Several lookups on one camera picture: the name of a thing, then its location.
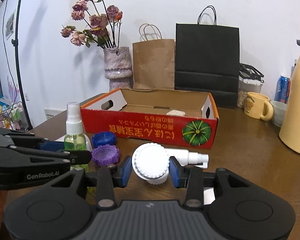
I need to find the white ridged jar lid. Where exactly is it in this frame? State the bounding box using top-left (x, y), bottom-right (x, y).
top-left (132, 142), bottom-right (170, 181)

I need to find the green spray bottle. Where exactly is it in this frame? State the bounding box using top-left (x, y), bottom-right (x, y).
top-left (64, 102), bottom-right (91, 198)

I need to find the white nasal spray bottle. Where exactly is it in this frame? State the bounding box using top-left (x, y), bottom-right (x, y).
top-left (165, 148), bottom-right (209, 169)

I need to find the small white ridged lid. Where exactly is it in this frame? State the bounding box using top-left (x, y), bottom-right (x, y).
top-left (147, 171), bottom-right (169, 185)

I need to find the purple plastic bottle cap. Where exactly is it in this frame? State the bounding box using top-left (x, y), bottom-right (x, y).
top-left (91, 145), bottom-right (120, 167)

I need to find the purple rimmed jar lid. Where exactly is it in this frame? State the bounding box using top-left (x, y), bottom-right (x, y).
top-left (203, 187), bottom-right (215, 205)

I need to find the blue plastic bottle cap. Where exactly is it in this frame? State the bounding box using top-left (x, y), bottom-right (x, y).
top-left (91, 131), bottom-right (116, 148)

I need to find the translucent white plastic box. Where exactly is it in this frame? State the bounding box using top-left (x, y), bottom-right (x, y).
top-left (55, 134), bottom-right (93, 152)

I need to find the red cardboard box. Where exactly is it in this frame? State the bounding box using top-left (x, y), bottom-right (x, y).
top-left (81, 88), bottom-right (219, 149)

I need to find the yellow bear mug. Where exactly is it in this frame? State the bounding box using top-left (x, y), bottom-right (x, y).
top-left (244, 92), bottom-right (274, 121)

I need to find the pink speckled ceramic vase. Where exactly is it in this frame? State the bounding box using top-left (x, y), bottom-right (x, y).
top-left (103, 47), bottom-right (133, 91)

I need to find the clear jar with black lid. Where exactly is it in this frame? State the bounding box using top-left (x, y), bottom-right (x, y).
top-left (236, 63), bottom-right (264, 108)

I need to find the brown paper bag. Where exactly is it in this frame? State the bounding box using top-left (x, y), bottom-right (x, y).
top-left (133, 23), bottom-right (175, 90)

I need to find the white ceramic cup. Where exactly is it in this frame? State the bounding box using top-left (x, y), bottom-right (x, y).
top-left (270, 100), bottom-right (287, 127)

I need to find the cream thermos jug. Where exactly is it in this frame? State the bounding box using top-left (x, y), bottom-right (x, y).
top-left (279, 40), bottom-right (300, 154)

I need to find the black paper bag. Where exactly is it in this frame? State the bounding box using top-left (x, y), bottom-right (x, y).
top-left (174, 18), bottom-right (240, 108)

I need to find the blue soda can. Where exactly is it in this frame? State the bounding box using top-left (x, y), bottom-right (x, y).
top-left (274, 76), bottom-right (291, 104)

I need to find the dried pink flower bouquet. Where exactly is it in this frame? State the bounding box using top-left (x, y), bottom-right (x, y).
top-left (60, 0), bottom-right (123, 49)

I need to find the clear glass bottle blue label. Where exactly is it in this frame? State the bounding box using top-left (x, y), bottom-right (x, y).
top-left (290, 59), bottom-right (298, 79)

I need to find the black light stand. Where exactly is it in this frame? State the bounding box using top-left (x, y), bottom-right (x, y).
top-left (0, 0), bottom-right (33, 131)

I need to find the white wall charger cube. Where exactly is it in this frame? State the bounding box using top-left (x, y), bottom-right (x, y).
top-left (166, 109), bottom-right (187, 117)

